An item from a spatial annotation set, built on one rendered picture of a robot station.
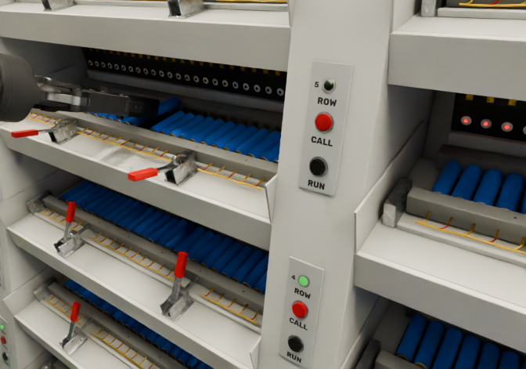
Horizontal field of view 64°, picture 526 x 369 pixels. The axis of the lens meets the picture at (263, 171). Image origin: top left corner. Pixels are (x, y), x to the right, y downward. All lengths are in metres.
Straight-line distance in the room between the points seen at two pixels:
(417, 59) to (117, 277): 0.55
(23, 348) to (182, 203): 0.66
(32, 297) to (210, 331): 0.54
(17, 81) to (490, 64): 0.45
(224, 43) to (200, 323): 0.37
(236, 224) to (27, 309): 0.66
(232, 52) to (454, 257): 0.30
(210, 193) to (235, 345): 0.20
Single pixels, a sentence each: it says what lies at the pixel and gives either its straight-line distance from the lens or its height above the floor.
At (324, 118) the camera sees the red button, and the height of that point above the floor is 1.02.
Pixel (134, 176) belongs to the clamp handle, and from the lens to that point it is 0.50.
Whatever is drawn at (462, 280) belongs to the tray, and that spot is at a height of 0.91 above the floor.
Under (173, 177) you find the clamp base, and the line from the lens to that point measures 0.56.
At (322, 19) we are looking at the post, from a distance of 0.41.
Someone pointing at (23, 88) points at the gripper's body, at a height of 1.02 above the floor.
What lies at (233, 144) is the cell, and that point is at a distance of 0.57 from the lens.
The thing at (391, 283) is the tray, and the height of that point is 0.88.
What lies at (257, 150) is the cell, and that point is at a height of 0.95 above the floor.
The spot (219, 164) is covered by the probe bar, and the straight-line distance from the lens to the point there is 0.55.
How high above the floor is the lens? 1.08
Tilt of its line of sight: 16 degrees down
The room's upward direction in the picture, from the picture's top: 5 degrees clockwise
